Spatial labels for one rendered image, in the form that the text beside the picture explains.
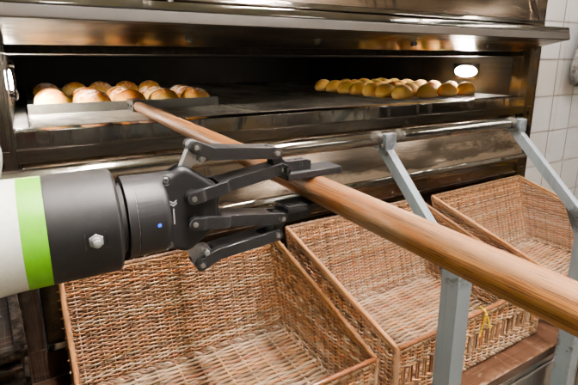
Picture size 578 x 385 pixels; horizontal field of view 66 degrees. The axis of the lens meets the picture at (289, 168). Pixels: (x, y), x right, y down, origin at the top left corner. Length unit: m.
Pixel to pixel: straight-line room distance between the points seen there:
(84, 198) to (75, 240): 0.03
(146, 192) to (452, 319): 0.69
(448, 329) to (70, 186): 0.76
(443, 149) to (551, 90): 0.69
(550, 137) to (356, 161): 1.10
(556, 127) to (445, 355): 1.53
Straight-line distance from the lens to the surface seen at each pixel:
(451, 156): 1.74
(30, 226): 0.38
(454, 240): 0.35
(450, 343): 0.97
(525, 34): 1.76
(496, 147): 1.96
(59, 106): 1.41
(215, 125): 1.17
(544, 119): 2.23
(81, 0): 0.95
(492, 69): 2.17
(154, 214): 0.40
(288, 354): 1.23
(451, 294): 0.92
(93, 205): 0.38
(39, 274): 0.40
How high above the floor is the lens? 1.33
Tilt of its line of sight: 14 degrees down
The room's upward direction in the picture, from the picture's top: straight up
